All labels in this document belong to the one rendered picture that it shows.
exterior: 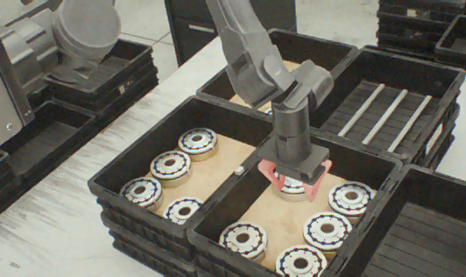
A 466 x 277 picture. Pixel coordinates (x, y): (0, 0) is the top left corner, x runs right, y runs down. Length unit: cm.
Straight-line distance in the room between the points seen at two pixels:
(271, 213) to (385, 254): 27
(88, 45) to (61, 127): 186
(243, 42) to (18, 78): 34
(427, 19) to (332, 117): 130
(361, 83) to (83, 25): 110
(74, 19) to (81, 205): 98
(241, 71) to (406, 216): 57
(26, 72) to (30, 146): 183
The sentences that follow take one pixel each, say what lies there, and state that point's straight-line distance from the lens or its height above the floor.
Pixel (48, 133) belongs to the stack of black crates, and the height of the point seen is 38.
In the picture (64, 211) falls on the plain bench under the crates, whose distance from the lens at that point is 162.
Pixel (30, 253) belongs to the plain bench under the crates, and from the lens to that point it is 155.
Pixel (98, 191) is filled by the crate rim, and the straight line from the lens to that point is 128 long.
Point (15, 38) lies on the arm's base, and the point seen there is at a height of 148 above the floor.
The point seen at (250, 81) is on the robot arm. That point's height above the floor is 130.
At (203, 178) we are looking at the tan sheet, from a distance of 138.
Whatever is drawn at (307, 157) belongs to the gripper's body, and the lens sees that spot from 90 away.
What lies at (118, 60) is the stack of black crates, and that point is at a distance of 269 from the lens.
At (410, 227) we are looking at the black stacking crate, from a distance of 125.
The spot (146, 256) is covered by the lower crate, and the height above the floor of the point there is 74.
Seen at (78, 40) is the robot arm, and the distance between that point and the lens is 69.
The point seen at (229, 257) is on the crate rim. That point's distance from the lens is 108.
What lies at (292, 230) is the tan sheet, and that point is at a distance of 123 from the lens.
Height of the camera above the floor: 175
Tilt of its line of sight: 38 degrees down
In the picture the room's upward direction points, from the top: 9 degrees counter-clockwise
